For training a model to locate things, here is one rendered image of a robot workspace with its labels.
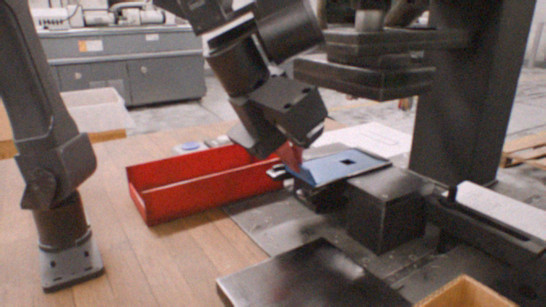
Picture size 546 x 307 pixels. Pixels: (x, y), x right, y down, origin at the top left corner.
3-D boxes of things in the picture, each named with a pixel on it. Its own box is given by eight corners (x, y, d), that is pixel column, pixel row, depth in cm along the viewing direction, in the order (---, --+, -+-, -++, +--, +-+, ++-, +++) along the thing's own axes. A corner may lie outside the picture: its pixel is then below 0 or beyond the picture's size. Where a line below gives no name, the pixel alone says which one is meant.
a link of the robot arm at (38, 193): (90, 143, 51) (53, 143, 51) (52, 169, 43) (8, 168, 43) (98, 183, 53) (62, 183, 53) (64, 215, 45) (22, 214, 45)
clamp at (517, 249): (411, 244, 52) (422, 180, 48) (426, 235, 54) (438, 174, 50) (518, 308, 40) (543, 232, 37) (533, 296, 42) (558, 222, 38)
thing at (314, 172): (277, 171, 54) (277, 153, 53) (354, 151, 62) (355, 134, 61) (306, 189, 49) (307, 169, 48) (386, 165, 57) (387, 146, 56)
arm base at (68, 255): (74, 164, 58) (24, 175, 55) (93, 221, 43) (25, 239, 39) (84, 208, 61) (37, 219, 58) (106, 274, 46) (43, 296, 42)
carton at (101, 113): (52, 155, 287) (37, 92, 268) (130, 143, 314) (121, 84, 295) (50, 190, 231) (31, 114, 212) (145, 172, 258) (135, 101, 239)
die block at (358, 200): (292, 197, 65) (292, 157, 62) (335, 183, 70) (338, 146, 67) (378, 257, 49) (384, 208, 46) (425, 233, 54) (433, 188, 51)
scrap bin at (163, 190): (129, 196, 65) (124, 166, 63) (252, 166, 78) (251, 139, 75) (148, 227, 56) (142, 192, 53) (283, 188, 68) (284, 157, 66)
